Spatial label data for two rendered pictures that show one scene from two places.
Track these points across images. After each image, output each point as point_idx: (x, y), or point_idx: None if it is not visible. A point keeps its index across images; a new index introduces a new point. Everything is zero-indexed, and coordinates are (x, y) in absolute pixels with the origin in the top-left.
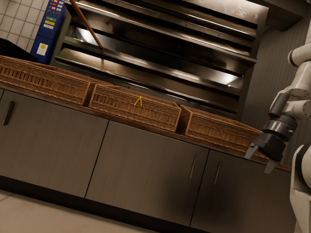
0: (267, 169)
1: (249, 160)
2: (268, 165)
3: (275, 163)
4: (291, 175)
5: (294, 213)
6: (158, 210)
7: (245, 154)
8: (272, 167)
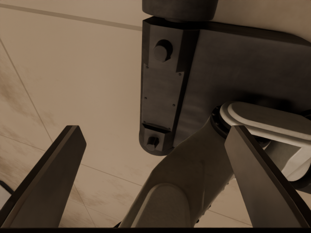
0: (238, 151)
1: (84, 144)
2: (253, 168)
3: (255, 220)
4: (127, 213)
5: (159, 162)
6: None
7: (52, 143)
8: (241, 182)
